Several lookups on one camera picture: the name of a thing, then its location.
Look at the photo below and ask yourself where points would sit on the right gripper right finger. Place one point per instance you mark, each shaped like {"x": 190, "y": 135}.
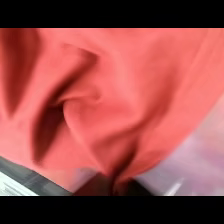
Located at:
{"x": 133, "y": 188}

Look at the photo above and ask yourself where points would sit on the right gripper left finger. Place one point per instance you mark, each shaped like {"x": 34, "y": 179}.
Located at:
{"x": 96, "y": 187}

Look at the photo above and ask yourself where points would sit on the red T-shirt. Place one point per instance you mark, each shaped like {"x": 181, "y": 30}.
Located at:
{"x": 133, "y": 86}

